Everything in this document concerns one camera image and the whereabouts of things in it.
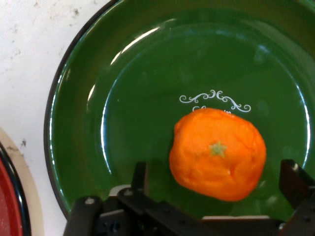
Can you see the red enamel plate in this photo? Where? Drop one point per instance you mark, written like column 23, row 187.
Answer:
column 9, row 196

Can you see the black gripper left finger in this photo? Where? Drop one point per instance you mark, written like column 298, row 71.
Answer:
column 137, row 214

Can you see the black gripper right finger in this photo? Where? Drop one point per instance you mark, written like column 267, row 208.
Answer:
column 299, row 191

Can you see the green enamel plate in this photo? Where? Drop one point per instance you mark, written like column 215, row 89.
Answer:
column 147, row 73

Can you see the orange toy mandarin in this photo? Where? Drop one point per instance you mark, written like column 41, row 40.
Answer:
column 216, row 159

